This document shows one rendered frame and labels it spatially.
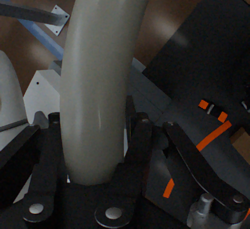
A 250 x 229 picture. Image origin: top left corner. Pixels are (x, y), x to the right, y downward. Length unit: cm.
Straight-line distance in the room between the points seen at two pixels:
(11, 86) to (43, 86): 15
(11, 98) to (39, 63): 137
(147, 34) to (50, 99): 94
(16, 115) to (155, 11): 115
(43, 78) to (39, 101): 7
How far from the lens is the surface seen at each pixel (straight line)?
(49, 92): 62
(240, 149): 135
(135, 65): 140
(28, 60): 197
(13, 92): 52
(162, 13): 141
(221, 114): 133
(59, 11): 177
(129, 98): 21
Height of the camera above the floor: 135
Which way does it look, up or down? 68 degrees down
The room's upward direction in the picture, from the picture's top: 116 degrees counter-clockwise
